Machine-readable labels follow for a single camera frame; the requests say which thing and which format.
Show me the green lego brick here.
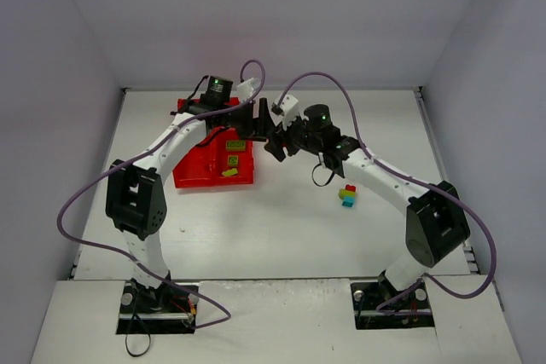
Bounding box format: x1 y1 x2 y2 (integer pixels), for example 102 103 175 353
225 140 247 152

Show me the small green lego piece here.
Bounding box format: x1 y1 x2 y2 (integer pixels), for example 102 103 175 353
227 155 239 167

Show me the green curved lego piece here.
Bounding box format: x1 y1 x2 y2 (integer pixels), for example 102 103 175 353
222 168 239 177

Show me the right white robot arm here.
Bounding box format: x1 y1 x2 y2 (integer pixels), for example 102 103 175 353
265 101 470 296

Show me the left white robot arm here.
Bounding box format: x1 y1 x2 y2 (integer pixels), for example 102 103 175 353
106 77 274 301

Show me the red four-compartment bin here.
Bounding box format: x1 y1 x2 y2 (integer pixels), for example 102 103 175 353
171 97 256 189

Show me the green red blue lego cluster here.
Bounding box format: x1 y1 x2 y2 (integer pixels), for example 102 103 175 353
338 184 357 208

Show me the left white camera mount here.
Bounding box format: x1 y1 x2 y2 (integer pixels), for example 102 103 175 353
235 78 261 103

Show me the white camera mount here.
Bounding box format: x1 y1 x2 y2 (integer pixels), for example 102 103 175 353
271 94 299 130
235 78 261 103

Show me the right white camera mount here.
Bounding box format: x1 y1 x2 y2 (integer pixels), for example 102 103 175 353
271 94 299 130

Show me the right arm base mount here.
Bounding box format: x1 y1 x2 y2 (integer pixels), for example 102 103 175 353
350 280 435 331

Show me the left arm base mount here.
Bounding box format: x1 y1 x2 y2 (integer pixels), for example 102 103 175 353
116 281 199 335

